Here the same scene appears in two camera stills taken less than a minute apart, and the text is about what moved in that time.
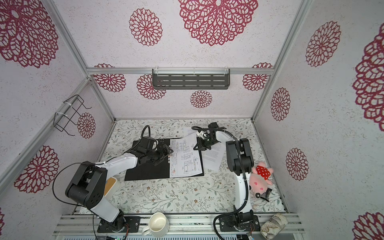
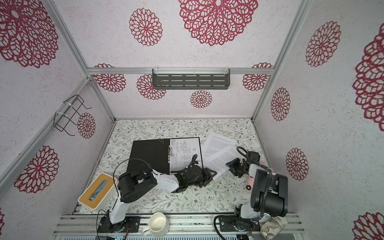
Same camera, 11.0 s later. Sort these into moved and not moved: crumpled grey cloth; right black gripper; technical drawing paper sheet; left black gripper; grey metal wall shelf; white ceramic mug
Moved: left black gripper; right black gripper
Not moved: grey metal wall shelf; white ceramic mug; crumpled grey cloth; technical drawing paper sheet
